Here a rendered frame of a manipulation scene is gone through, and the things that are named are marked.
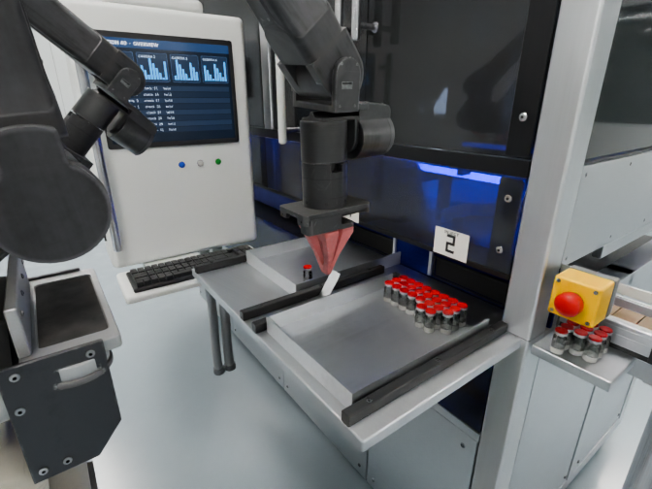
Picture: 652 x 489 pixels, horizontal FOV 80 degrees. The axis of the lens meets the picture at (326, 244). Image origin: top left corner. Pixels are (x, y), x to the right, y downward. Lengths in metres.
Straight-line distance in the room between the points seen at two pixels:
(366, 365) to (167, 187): 0.90
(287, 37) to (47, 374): 0.44
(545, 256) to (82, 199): 0.68
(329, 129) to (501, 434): 0.75
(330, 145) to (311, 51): 0.10
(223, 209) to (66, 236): 1.10
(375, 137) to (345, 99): 0.08
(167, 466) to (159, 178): 1.09
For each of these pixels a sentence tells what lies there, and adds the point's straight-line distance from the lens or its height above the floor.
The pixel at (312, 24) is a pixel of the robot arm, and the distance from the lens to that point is 0.43.
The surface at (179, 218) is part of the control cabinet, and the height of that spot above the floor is 0.93.
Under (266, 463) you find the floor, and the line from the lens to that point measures 1.72.
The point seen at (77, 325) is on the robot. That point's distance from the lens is 0.59.
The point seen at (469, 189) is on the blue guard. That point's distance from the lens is 0.82.
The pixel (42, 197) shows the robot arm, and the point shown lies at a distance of 0.34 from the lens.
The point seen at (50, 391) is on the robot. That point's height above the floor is 1.00.
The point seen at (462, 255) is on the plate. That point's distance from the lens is 0.85.
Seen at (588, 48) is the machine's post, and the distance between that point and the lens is 0.73.
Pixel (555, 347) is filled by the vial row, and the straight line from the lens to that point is 0.82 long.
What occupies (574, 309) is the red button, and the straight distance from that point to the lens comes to 0.74.
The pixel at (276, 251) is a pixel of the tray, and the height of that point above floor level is 0.89.
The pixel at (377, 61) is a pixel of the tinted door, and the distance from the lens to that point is 1.00.
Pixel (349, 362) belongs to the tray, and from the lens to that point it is 0.70.
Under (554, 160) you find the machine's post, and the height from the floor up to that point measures 1.22.
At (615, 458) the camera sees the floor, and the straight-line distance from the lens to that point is 2.05.
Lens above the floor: 1.31
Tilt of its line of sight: 21 degrees down
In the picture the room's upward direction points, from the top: straight up
